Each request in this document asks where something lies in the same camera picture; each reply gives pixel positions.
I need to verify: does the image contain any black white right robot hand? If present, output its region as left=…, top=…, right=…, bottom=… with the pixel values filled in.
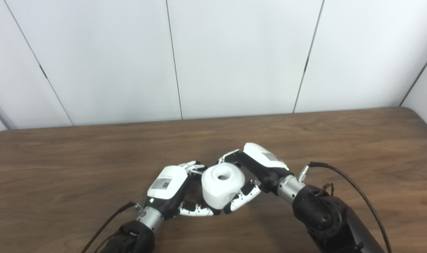
left=219, top=142, right=291, bottom=215

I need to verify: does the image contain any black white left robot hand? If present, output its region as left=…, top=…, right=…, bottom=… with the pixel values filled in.
left=143, top=161, right=221, bottom=220

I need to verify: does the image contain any round white piece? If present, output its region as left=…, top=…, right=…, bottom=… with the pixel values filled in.
left=201, top=162, right=246, bottom=210

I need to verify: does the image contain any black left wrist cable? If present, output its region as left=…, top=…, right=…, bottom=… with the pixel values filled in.
left=81, top=201, right=145, bottom=253

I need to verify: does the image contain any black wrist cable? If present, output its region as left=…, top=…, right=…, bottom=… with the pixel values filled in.
left=81, top=201, right=145, bottom=253
left=298, top=162, right=393, bottom=253

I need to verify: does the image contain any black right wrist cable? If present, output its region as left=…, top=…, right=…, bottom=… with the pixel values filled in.
left=298, top=162, right=393, bottom=253

